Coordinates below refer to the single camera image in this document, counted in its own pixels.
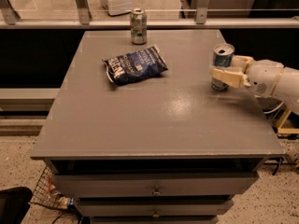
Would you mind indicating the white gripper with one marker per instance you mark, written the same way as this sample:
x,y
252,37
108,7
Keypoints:
x,y
263,77

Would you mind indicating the blue silver redbull can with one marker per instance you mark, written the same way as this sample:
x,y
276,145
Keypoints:
x,y
222,57

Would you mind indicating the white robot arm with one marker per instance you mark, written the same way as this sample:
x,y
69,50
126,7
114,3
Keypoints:
x,y
286,89

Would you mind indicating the green white soda can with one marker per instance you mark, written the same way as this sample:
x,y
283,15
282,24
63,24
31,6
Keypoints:
x,y
138,26

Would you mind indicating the dark cabinet behind glass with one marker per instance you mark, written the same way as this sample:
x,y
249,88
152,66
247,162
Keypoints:
x,y
218,8

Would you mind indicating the dark blue chip bag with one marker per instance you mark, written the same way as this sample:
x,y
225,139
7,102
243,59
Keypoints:
x,y
135,66

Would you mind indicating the grey drawer cabinet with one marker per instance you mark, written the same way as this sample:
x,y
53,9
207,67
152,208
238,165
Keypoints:
x,y
174,123

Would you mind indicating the lower grey drawer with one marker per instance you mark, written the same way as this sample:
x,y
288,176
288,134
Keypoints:
x,y
153,208

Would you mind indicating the grey drawer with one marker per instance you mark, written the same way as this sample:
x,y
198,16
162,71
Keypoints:
x,y
153,185
153,208

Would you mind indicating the upper grey drawer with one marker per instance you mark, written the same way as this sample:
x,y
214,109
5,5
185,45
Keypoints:
x,y
153,185

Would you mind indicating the metal glass railing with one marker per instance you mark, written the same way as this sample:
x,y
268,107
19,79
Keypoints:
x,y
89,14

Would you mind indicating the black chair corner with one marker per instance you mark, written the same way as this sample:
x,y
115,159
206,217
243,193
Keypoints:
x,y
14,204

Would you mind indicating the wire mesh basket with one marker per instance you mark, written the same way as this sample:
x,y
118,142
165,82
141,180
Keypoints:
x,y
45,193

